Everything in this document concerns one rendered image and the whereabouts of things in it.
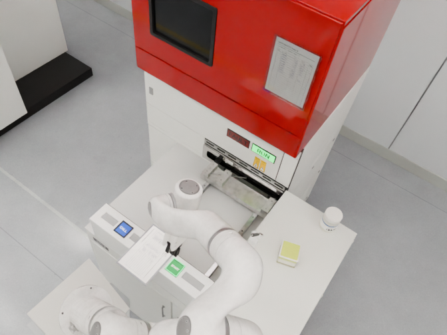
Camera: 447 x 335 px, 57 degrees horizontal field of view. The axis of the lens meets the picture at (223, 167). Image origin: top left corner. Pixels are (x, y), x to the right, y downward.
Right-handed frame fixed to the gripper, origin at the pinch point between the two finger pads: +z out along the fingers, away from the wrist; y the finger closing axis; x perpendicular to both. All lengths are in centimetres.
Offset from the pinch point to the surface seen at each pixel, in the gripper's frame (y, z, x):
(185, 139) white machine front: -62, 11, -41
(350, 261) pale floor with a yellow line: -127, 87, 61
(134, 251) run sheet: 0.8, 15.7, -16.2
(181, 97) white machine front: -56, -15, -44
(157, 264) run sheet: -0.5, 15.4, -6.1
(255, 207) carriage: -51, 13, 8
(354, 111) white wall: -220, 40, 8
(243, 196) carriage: -52, 13, 0
